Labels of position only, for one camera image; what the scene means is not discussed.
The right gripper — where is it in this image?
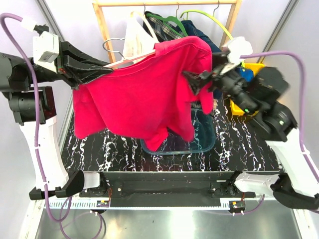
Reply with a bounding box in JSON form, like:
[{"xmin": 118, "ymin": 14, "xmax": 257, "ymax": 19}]
[{"xmin": 181, "ymin": 51, "xmax": 258, "ymax": 114}]

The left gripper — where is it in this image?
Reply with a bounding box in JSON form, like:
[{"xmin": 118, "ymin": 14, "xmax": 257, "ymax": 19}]
[{"xmin": 25, "ymin": 36, "xmax": 113, "ymax": 89}]

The red garment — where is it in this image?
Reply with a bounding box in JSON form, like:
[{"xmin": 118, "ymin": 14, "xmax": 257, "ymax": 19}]
[{"xmin": 73, "ymin": 36, "xmax": 213, "ymax": 151}]

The pink hanger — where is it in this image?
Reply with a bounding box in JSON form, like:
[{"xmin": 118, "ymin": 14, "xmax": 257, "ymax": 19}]
[{"xmin": 102, "ymin": 37, "xmax": 156, "ymax": 69}]

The plaid skirt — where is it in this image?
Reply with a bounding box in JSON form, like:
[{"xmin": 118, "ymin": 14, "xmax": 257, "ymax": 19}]
[{"xmin": 144, "ymin": 11, "xmax": 188, "ymax": 42}]

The dark green hanger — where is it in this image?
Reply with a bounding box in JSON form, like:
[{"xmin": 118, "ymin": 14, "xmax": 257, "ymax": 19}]
[{"xmin": 145, "ymin": 12, "xmax": 188, "ymax": 37}]

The white pleated skirt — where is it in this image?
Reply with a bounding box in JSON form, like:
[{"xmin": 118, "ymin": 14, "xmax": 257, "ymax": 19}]
[{"xmin": 122, "ymin": 15, "xmax": 156, "ymax": 57}]

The cream yellow hanger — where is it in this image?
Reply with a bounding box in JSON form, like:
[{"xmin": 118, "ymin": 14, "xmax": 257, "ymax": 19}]
[{"xmin": 130, "ymin": 11, "xmax": 159, "ymax": 43}]

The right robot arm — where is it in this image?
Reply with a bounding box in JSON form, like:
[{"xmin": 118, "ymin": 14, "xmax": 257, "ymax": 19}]
[{"xmin": 183, "ymin": 64, "xmax": 319, "ymax": 213}]

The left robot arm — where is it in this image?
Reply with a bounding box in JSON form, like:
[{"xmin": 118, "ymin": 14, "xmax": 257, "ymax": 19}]
[{"xmin": 0, "ymin": 41, "xmax": 112, "ymax": 200}]

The lime green hanger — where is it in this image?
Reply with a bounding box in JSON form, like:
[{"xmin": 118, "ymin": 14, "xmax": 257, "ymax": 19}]
[{"xmin": 179, "ymin": 9, "xmax": 233, "ymax": 45}]

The yellow plastic bin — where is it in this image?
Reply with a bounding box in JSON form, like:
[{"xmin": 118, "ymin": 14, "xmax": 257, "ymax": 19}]
[{"xmin": 229, "ymin": 62, "xmax": 266, "ymax": 117}]

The blue cloth in bin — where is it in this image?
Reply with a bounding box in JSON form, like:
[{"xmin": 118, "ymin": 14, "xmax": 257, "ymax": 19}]
[{"xmin": 236, "ymin": 67, "xmax": 254, "ymax": 82}]

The navy blue garment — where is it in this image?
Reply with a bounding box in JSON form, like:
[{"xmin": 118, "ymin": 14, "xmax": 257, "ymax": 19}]
[{"xmin": 181, "ymin": 20, "xmax": 222, "ymax": 100}]

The wooden clothes rack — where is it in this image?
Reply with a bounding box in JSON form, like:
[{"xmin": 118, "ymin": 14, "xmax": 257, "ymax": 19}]
[{"xmin": 91, "ymin": 0, "xmax": 243, "ymax": 65}]

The clear blue plastic basin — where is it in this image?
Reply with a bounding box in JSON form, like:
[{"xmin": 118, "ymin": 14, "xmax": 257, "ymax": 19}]
[{"xmin": 140, "ymin": 108, "xmax": 215, "ymax": 155}]

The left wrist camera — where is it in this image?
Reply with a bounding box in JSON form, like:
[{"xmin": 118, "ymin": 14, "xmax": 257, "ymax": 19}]
[{"xmin": 33, "ymin": 31, "xmax": 59, "ymax": 73}]

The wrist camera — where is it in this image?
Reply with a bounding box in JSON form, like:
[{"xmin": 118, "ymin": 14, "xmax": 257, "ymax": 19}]
[
  {"xmin": 33, "ymin": 31, "xmax": 59, "ymax": 73},
  {"xmin": 222, "ymin": 36, "xmax": 253, "ymax": 64}
]

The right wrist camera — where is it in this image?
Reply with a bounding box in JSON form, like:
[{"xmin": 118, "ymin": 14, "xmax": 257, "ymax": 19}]
[{"xmin": 222, "ymin": 36, "xmax": 253, "ymax": 64}]

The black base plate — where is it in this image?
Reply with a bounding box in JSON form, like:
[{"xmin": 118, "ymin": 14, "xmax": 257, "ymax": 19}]
[{"xmin": 80, "ymin": 172, "xmax": 255, "ymax": 208}]

